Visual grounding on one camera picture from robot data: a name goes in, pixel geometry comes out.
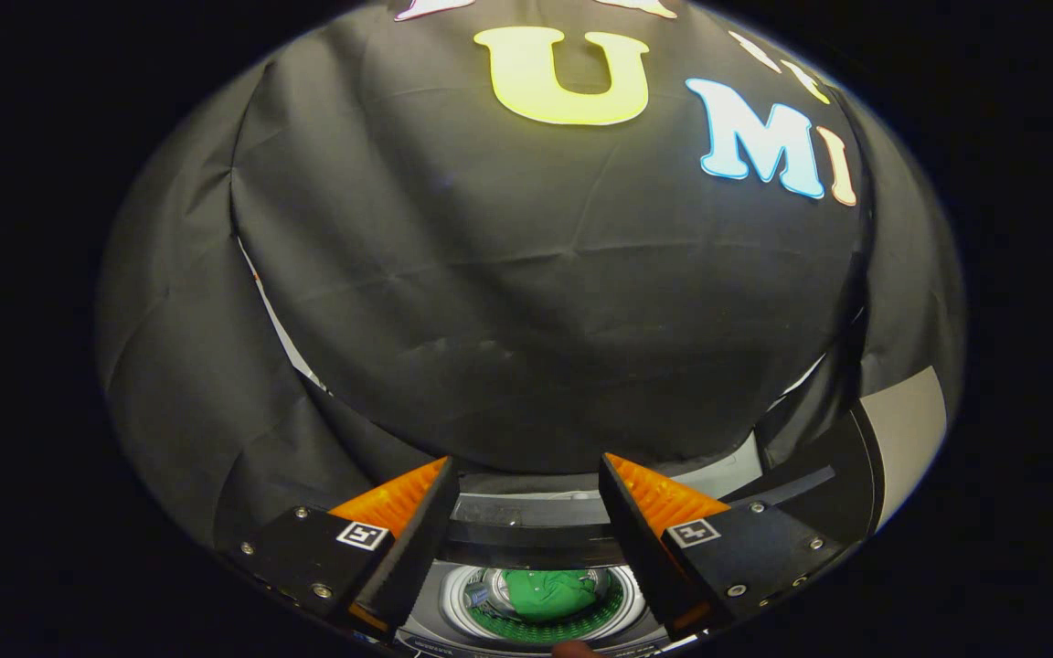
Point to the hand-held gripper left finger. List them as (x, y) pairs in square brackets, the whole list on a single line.
[(417, 539)]

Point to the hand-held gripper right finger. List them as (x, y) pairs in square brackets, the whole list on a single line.
[(638, 548)]

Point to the green polo shirt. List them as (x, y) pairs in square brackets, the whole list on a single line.
[(549, 594)]

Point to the black backdrop cloth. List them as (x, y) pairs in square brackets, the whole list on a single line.
[(526, 274)]

